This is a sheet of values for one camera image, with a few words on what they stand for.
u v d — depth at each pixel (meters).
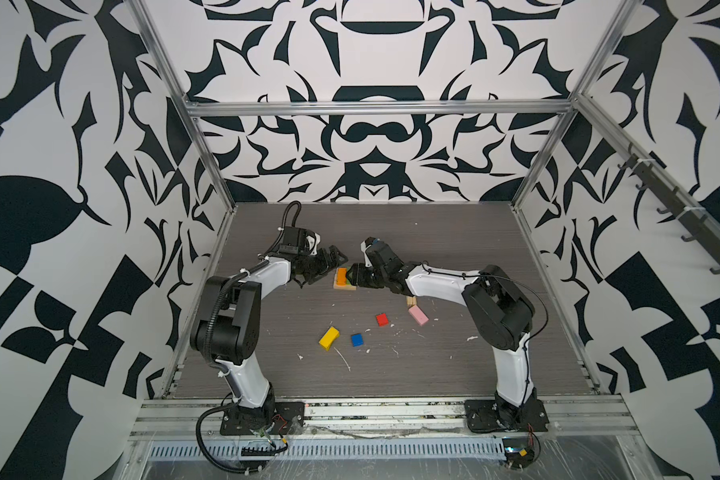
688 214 0.59
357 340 0.87
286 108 0.93
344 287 0.96
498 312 0.52
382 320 0.91
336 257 0.86
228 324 0.48
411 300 0.94
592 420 0.75
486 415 0.74
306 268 0.81
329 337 0.85
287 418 0.74
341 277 0.96
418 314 0.91
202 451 0.67
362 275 0.84
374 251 0.76
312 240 0.81
